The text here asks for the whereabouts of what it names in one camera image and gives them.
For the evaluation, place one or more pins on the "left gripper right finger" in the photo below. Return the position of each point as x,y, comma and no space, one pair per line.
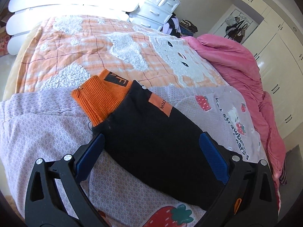
248,197

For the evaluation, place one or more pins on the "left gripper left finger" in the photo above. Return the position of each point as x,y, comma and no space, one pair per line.
54,194

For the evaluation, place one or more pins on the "black sweater orange cuffs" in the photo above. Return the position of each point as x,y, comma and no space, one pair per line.
152,140

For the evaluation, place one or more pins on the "strawberry print bed sheet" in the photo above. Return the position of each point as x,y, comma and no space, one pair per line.
50,124

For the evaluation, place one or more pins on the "pink duvet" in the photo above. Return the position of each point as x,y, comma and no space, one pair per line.
238,67

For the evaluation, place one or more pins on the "orange plaid bear blanket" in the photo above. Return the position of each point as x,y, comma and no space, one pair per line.
67,50

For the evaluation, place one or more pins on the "white wardrobe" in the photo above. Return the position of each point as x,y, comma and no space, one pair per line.
274,39

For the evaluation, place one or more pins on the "hanging bags on door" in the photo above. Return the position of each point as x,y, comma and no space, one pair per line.
236,27

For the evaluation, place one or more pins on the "white drawer cabinet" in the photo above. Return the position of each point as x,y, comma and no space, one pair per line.
153,14

